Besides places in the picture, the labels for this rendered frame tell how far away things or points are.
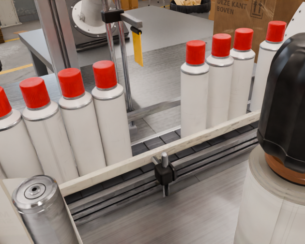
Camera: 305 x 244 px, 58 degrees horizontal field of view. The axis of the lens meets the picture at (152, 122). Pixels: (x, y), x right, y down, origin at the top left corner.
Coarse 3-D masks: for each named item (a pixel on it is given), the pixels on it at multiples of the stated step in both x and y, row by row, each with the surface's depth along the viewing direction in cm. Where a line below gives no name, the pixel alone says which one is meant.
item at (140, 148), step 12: (180, 132) 60; (228, 132) 59; (240, 132) 59; (144, 144) 58; (156, 144) 58; (204, 144) 57; (168, 156) 54; (180, 156) 54; (144, 168) 52; (108, 180) 50; (120, 180) 50; (84, 192) 48; (96, 192) 48
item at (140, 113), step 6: (252, 78) 63; (180, 96) 57; (162, 102) 55; (168, 102) 55; (174, 102) 56; (180, 102) 56; (144, 108) 54; (150, 108) 54; (156, 108) 54; (162, 108) 55; (168, 108) 56; (132, 114) 52; (138, 114) 53; (144, 114) 54; (150, 114) 54; (132, 120) 53; (66, 132) 49
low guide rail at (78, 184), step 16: (256, 112) 59; (208, 128) 55; (224, 128) 56; (176, 144) 52; (192, 144) 54; (128, 160) 49; (144, 160) 50; (96, 176) 46; (112, 176) 48; (64, 192) 45
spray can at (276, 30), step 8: (272, 24) 53; (280, 24) 53; (272, 32) 54; (280, 32) 53; (272, 40) 55; (280, 40) 54; (264, 48) 55; (272, 48) 55; (264, 56) 56; (272, 56) 55; (264, 64) 57; (256, 72) 60; (264, 72) 58; (256, 80) 60; (264, 80) 59; (256, 88) 61; (264, 88) 59; (256, 96) 62; (256, 104) 62
